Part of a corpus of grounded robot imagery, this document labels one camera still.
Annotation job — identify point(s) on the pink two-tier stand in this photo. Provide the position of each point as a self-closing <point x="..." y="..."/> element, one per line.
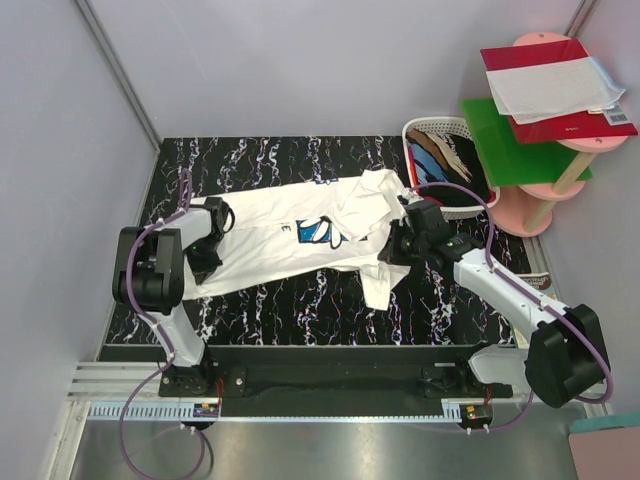
<point x="526" y="210"/>

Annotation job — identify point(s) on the green plastic sheet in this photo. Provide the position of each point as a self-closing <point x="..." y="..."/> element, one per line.
<point x="506" y="161"/>

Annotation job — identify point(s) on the white mesh cloth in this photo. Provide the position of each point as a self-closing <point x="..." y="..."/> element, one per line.
<point x="541" y="92"/>

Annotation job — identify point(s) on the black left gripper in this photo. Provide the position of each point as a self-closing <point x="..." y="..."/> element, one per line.
<point x="201" y="270"/>

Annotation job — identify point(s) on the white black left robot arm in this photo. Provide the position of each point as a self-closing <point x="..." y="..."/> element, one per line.
<point x="151" y="266"/>

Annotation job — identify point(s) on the white daisy print t-shirt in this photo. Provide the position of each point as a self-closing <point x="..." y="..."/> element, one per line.
<point x="289" y="230"/>

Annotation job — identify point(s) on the yellow illustrated paperback book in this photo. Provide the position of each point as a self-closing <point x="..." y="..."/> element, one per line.
<point x="542" y="282"/>

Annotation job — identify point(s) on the pink board corner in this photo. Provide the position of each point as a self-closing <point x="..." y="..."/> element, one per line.
<point x="611" y="454"/>

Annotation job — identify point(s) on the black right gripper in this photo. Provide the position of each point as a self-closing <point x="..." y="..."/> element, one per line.
<point x="391" y="253"/>

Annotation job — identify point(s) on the white perforated plastic basket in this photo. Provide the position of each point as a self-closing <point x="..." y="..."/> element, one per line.
<point x="441" y="124"/>

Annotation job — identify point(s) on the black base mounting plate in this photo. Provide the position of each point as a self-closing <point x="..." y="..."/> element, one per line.
<point x="427" y="381"/>

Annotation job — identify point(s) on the red plastic folder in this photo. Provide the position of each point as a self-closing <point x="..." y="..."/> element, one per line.
<point x="543" y="53"/>

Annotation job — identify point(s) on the black printed t-shirt in basket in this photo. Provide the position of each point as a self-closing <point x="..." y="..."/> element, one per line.
<point x="446" y="157"/>

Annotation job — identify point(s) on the teal cloth edge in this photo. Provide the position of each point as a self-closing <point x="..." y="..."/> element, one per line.
<point x="616" y="421"/>

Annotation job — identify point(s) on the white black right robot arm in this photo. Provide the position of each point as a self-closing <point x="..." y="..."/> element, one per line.
<point x="566" y="354"/>

